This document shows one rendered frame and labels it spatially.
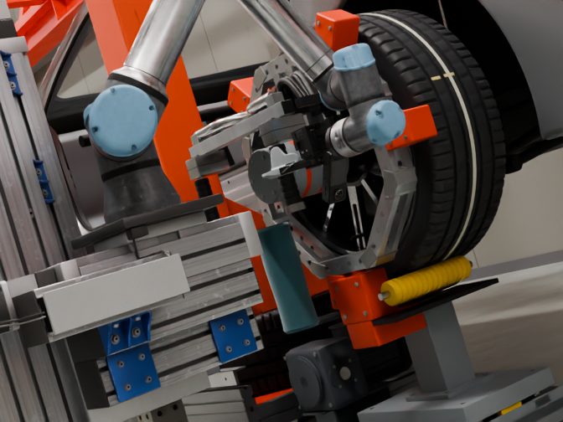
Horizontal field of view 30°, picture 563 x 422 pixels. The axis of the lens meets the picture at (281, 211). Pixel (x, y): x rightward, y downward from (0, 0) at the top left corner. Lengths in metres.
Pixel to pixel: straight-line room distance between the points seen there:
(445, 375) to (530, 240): 5.09
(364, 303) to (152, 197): 0.69
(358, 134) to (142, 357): 0.57
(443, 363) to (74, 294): 1.13
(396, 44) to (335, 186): 0.43
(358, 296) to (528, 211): 5.18
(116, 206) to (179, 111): 0.97
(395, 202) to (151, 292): 0.72
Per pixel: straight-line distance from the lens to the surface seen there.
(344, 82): 1.97
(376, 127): 1.93
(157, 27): 1.91
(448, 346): 2.60
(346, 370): 2.81
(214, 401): 3.15
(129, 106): 1.85
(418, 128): 2.23
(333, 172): 2.08
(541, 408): 2.59
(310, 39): 2.09
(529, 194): 7.55
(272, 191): 2.39
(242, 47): 9.57
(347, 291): 2.49
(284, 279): 2.50
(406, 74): 2.33
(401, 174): 2.29
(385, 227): 2.34
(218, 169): 2.53
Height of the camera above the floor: 0.70
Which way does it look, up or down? 2 degrees up
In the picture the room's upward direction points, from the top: 17 degrees counter-clockwise
